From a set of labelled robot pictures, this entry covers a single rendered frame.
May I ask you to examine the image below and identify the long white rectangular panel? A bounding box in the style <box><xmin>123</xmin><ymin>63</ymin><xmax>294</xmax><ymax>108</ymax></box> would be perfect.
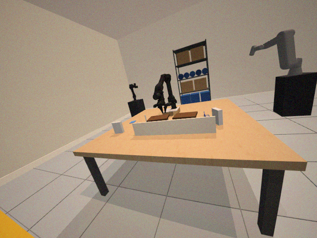
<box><xmin>132</xmin><ymin>116</ymin><xmax>216</xmax><ymax>136</ymax></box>

